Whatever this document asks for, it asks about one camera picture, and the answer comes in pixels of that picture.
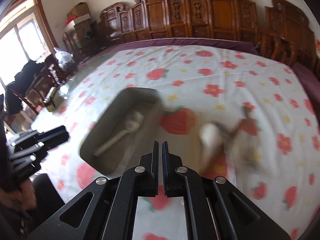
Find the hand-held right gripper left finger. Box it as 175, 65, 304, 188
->
27, 141, 159, 240

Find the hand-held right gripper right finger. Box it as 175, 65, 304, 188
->
162, 141, 292, 240

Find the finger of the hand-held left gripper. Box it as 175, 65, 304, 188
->
9, 143, 49, 167
15, 126, 69, 146

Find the rectangular metal tray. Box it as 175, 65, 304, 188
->
79, 87, 166, 176

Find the person's left hand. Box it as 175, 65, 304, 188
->
0, 180, 38, 212

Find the metal lunch box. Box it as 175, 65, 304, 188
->
43, 87, 57, 112

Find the black chair seat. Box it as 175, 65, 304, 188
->
32, 174, 66, 217

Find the cream plastic fork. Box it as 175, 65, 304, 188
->
94, 112, 145, 157

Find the dark wooden side chair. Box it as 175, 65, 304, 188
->
10, 61, 66, 111

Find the black garment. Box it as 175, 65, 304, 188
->
5, 60, 46, 115

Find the clear plastic bag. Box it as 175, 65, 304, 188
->
53, 47, 75, 68

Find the metal fork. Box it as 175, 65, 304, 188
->
220, 129, 261, 170

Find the strawberry and flower printed tablecloth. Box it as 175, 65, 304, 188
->
31, 45, 320, 240

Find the glass display cabinet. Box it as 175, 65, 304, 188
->
62, 19, 101, 62

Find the wood-framed window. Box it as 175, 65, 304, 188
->
0, 0, 57, 92

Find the carved wooden chair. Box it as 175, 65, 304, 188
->
130, 0, 191, 41
264, 0, 317, 64
99, 2, 132, 46
187, 0, 262, 42

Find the cardboard box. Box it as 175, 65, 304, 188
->
66, 2, 91, 20

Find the round-armed wooden chair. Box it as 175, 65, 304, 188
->
259, 33, 298, 67

